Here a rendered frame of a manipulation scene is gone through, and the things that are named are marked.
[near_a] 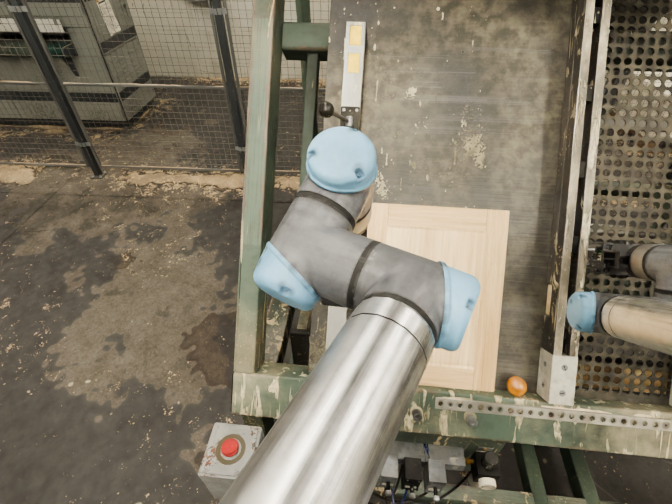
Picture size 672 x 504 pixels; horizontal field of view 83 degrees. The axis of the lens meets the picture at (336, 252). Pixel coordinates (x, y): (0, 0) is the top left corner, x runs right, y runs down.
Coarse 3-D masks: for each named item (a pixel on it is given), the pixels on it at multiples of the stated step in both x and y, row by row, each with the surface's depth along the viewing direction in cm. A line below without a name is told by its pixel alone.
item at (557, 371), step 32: (576, 0) 97; (608, 0) 92; (576, 32) 96; (608, 32) 92; (576, 64) 95; (576, 96) 94; (576, 128) 93; (576, 160) 94; (576, 192) 94; (576, 224) 97; (576, 256) 96; (576, 288) 95; (544, 320) 102; (544, 352) 101; (576, 352) 96; (544, 384) 99
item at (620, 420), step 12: (444, 408) 100; (456, 408) 100; (468, 408) 100; (480, 408) 100; (492, 408) 100; (504, 408) 99; (516, 408) 99; (528, 408) 99; (540, 408) 99; (552, 408) 99; (564, 420) 98; (576, 420) 98; (588, 420) 98; (600, 420) 98; (624, 420) 97; (636, 420) 97; (648, 420) 97; (660, 420) 96
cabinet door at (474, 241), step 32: (384, 224) 103; (416, 224) 103; (448, 224) 102; (480, 224) 101; (448, 256) 103; (480, 256) 102; (480, 320) 102; (448, 352) 104; (480, 352) 103; (448, 384) 104; (480, 384) 103
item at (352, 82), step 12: (348, 24) 100; (360, 24) 99; (348, 36) 100; (348, 48) 100; (360, 48) 100; (360, 60) 100; (360, 72) 100; (348, 84) 100; (360, 84) 100; (348, 96) 100; (360, 96) 100; (360, 108) 102; (336, 312) 103; (336, 324) 103
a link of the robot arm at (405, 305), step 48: (384, 288) 33; (432, 288) 33; (480, 288) 35; (336, 336) 31; (384, 336) 28; (432, 336) 31; (336, 384) 25; (384, 384) 26; (288, 432) 23; (336, 432) 23; (384, 432) 24; (240, 480) 22; (288, 480) 20; (336, 480) 21
